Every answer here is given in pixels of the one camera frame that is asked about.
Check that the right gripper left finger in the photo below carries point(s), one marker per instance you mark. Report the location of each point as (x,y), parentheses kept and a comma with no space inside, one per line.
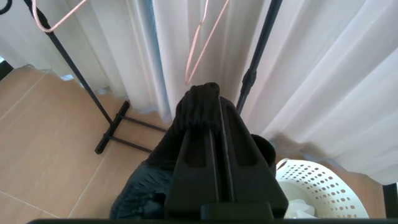
(192,186)

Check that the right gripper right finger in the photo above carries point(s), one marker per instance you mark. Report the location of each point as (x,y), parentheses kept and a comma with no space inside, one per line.
(258,186)

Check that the black shorts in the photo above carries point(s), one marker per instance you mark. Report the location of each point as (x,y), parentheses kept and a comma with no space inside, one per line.
(199,105)

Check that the pink clothes hanger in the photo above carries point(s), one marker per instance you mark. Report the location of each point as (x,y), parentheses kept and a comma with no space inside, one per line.
(46,30)
(187,77)

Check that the white laundry basket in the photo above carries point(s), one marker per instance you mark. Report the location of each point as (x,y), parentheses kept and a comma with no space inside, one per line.
(323,183)

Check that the black clothes rack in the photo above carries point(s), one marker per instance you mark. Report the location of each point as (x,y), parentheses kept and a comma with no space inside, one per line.
(249,77)

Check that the beige curtain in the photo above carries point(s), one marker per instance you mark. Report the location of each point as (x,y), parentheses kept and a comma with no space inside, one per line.
(311,77)
(102,46)

